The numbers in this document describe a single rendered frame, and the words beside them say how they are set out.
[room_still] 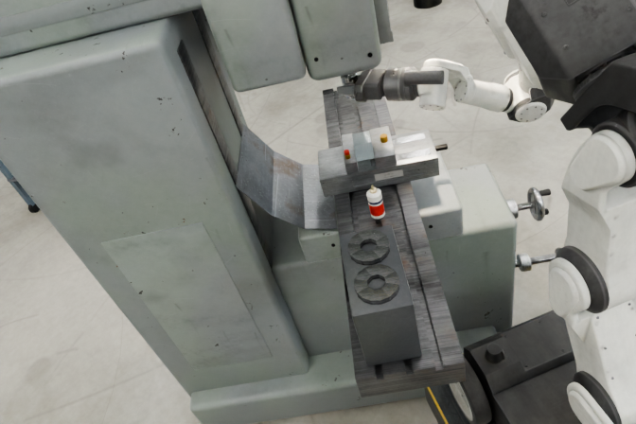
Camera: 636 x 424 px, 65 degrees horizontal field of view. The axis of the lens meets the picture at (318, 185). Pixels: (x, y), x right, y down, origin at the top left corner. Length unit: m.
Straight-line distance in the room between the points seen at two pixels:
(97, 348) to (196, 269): 1.34
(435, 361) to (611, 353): 0.38
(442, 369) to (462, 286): 0.71
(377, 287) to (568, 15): 0.58
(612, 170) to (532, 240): 1.74
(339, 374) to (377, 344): 0.93
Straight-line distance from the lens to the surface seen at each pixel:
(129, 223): 1.46
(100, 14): 1.27
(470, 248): 1.68
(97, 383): 2.69
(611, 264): 1.09
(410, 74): 1.29
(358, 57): 1.26
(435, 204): 1.54
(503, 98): 1.41
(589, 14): 0.89
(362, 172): 1.46
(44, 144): 1.35
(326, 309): 1.81
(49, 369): 2.90
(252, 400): 2.06
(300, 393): 2.01
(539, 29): 0.89
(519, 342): 1.57
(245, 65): 1.24
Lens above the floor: 1.92
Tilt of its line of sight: 39 degrees down
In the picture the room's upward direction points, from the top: 16 degrees counter-clockwise
